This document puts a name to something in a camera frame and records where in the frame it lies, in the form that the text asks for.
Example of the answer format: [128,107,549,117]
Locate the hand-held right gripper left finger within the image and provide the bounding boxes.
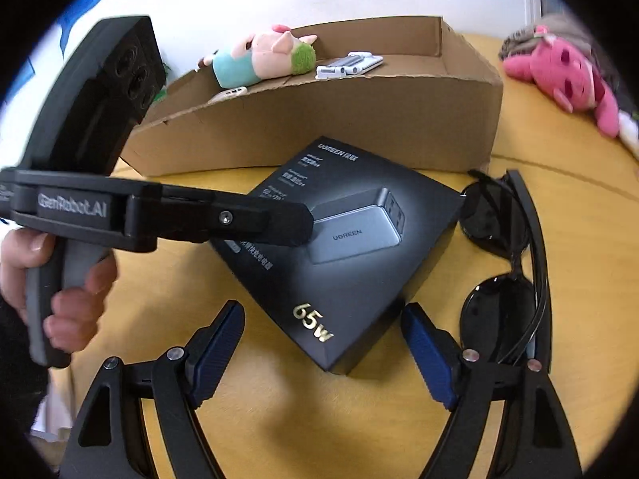
[65,299,246,479]

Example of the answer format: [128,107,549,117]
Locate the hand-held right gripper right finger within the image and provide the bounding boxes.
[400,302,584,479]

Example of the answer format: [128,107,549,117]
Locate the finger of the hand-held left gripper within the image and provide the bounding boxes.
[145,184,315,248]

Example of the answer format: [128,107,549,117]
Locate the black charger box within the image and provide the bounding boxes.
[210,135,465,376]

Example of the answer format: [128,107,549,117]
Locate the brown cardboard box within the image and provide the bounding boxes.
[120,16,504,178]

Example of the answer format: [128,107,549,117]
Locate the white phone stand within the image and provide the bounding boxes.
[316,51,384,79]

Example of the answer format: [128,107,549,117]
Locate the person's left hand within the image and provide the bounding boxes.
[0,232,119,353]

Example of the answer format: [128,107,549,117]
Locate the black sunglasses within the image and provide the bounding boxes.
[458,168,553,376]

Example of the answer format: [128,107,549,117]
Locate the pig plush with teal shirt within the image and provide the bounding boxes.
[202,24,319,89]

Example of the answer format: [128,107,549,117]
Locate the white plush toy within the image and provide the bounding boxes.
[618,110,639,158]

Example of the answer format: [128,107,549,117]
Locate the pink plush toy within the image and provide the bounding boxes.
[502,35,622,138]

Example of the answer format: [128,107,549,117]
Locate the beige cloth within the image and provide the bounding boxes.
[499,12,600,61]

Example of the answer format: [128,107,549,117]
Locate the blue wall sticker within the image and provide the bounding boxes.
[54,0,108,51]

